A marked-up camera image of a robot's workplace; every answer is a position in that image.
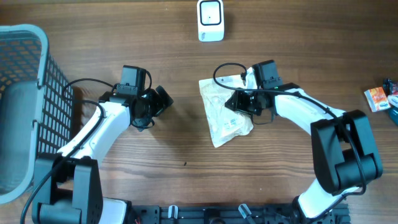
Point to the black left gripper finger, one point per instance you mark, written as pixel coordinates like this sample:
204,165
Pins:
167,100
156,103

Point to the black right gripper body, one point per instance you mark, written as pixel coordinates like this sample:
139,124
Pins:
250,102

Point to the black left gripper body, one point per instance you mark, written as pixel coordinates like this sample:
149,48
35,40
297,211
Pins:
146,111

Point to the beige plastic pouch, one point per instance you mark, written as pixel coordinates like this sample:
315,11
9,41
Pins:
224,124

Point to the orange tissue pack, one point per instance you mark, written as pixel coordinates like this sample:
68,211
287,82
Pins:
377,99

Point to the red tissue pack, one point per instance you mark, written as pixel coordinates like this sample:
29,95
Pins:
393,100

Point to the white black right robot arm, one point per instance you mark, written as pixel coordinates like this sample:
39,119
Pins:
344,151

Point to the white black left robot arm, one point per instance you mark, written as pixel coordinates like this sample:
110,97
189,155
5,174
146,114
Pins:
67,183

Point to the white barcode scanner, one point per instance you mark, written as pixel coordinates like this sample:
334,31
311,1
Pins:
210,20

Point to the grey plastic shopping basket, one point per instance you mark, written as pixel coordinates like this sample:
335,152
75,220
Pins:
34,116

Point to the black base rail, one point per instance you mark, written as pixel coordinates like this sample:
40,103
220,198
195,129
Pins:
236,214

